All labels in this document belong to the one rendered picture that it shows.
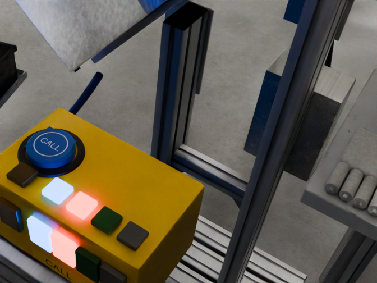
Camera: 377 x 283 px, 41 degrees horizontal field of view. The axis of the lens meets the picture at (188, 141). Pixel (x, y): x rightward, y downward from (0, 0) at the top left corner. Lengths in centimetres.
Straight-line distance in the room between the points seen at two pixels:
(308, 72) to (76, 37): 35
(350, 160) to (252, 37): 187
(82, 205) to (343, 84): 67
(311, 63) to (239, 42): 174
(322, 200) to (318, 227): 109
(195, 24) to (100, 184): 55
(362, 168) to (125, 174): 43
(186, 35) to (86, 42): 22
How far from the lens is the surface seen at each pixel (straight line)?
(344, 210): 74
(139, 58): 234
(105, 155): 44
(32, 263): 63
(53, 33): 76
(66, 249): 41
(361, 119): 89
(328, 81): 97
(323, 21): 77
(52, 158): 43
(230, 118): 210
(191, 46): 95
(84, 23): 76
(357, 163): 77
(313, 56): 80
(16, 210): 43
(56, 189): 41
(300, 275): 160
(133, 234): 38
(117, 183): 42
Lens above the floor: 140
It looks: 45 degrees down
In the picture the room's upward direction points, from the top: 9 degrees clockwise
